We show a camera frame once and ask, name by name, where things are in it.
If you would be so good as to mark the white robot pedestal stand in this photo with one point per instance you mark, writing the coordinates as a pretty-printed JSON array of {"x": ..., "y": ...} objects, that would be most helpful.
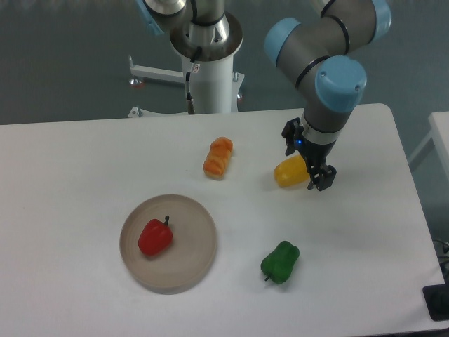
[{"x": 206, "y": 48}]

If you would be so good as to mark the yellow bell pepper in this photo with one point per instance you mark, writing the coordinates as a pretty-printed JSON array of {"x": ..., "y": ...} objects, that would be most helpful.
[{"x": 291, "y": 171}]

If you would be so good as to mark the black box at table edge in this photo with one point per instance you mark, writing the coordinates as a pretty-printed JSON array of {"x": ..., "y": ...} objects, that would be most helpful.
[{"x": 436, "y": 299}]

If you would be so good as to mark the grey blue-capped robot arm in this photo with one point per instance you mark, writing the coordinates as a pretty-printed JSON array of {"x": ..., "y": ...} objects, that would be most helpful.
[{"x": 314, "y": 58}]

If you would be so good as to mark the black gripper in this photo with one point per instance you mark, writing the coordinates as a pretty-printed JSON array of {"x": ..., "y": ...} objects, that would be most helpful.
[{"x": 314, "y": 147}]

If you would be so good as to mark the beige round plate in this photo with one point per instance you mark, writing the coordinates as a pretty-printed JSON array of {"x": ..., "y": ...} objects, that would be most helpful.
[{"x": 189, "y": 257}]

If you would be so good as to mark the red bell pepper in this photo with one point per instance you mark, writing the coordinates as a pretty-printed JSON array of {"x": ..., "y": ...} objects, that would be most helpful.
[{"x": 155, "y": 237}]

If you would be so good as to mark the green bell pepper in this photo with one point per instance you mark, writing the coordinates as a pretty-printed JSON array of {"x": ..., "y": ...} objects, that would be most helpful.
[{"x": 278, "y": 265}]

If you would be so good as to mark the orange bread roll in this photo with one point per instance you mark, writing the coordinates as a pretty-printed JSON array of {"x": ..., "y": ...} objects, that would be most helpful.
[{"x": 217, "y": 160}]

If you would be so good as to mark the white side table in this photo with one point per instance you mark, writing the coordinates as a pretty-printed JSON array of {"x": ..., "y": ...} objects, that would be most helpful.
[{"x": 435, "y": 139}]

